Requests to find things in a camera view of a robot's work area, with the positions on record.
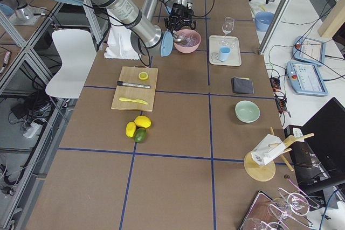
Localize yellow lemon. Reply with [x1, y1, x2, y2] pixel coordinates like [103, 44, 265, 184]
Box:
[134, 115, 151, 128]
[125, 121, 137, 138]

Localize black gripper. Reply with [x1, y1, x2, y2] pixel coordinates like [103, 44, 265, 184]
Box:
[164, 3, 196, 31]

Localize green bowl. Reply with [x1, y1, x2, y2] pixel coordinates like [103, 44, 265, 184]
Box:
[235, 100, 261, 123]

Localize blue plastic cup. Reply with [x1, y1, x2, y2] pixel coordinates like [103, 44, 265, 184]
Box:
[218, 46, 231, 62]

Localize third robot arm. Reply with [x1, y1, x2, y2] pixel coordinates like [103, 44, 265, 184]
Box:
[1, 0, 40, 26]

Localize yellow plastic knife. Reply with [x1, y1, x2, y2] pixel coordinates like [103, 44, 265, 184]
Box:
[119, 97, 148, 105]

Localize metal rod black tip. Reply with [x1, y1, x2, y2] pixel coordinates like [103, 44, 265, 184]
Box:
[116, 80, 151, 89]

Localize pink bowl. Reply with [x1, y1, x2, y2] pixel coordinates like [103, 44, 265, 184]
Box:
[174, 29, 202, 53]

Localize wooden stand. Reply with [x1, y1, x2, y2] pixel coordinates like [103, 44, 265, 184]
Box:
[244, 127, 314, 182]

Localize clear wine glass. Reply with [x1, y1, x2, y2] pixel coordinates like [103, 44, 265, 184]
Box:
[221, 17, 234, 45]

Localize black monitor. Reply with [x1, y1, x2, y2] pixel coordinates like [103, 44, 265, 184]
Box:
[292, 97, 344, 194]

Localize clear ice cubes pile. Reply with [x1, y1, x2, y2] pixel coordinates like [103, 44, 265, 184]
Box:
[178, 32, 199, 47]

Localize teach pendant near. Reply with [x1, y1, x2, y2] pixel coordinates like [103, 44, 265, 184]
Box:
[286, 61, 328, 96]

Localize teach pendant far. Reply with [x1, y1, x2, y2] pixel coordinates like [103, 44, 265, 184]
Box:
[292, 36, 326, 66]

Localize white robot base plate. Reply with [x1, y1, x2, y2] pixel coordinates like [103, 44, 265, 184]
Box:
[104, 25, 139, 60]

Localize wooden cutting board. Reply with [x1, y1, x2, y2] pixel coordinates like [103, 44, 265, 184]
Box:
[111, 66, 158, 111]

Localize teach pendant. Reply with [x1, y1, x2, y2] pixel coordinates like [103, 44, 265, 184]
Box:
[292, 36, 326, 66]
[286, 61, 328, 96]

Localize green lime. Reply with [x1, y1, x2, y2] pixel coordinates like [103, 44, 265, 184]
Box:
[134, 128, 147, 143]

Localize hanging wine glass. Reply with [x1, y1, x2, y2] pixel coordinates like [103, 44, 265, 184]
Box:
[267, 175, 320, 224]

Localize lemon slice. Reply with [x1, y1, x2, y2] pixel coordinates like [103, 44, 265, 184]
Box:
[138, 72, 149, 81]

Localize cream bear tray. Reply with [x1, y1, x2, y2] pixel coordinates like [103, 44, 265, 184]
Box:
[209, 35, 242, 66]

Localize metal ice scoop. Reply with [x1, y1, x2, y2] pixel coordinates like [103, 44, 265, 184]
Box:
[173, 32, 187, 45]

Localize aluminium frame post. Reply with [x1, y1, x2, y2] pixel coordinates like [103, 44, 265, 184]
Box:
[258, 0, 291, 55]

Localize white chair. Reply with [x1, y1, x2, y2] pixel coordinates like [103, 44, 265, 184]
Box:
[45, 29, 96, 99]

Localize white carton box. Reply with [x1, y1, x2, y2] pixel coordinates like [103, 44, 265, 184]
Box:
[251, 134, 286, 166]

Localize grey folded cloth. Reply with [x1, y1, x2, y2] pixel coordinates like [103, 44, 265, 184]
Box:
[231, 77, 254, 94]

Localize blue bowl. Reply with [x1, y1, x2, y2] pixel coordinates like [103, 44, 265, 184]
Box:
[254, 11, 274, 32]

